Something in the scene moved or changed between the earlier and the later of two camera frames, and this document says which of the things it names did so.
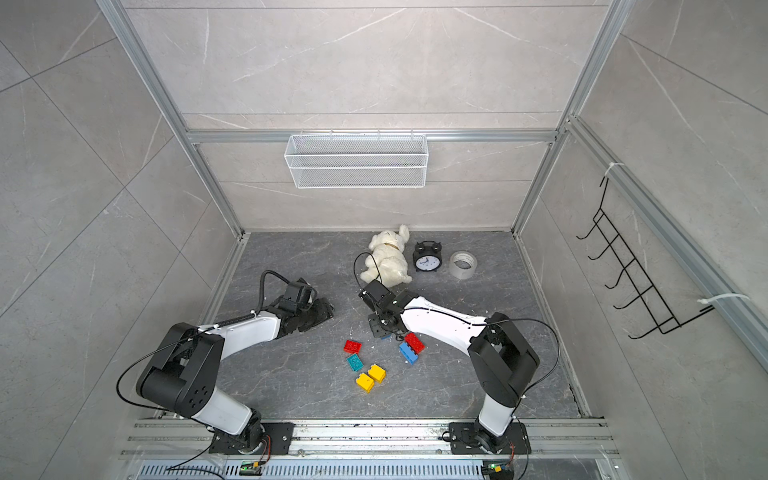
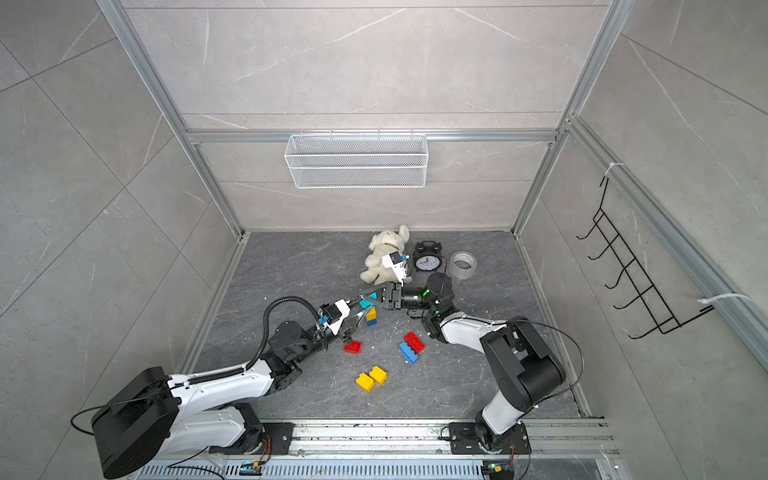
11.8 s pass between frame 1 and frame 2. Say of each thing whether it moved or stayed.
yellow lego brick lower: stayed
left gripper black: moved
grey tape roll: stayed
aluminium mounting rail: stayed
